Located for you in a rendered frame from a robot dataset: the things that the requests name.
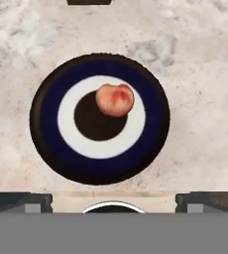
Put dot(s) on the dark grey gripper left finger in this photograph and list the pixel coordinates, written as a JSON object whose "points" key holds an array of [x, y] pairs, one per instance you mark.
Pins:
{"points": [[36, 201]]}

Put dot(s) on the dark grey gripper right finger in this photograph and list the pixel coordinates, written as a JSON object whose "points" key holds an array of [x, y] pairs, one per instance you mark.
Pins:
{"points": [[192, 201]]}

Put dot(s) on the blue and white round plate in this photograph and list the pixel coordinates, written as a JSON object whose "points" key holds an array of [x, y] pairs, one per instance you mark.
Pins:
{"points": [[99, 145]]}

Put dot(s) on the pink peach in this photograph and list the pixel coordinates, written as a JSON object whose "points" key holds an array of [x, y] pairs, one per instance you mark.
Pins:
{"points": [[114, 100]]}

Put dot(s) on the white rimmed dark round object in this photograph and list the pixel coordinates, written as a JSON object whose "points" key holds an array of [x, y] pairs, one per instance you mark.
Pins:
{"points": [[113, 208]]}

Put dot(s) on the dark blender base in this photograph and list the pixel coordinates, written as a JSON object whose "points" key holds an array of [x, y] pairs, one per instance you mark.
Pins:
{"points": [[89, 1]]}

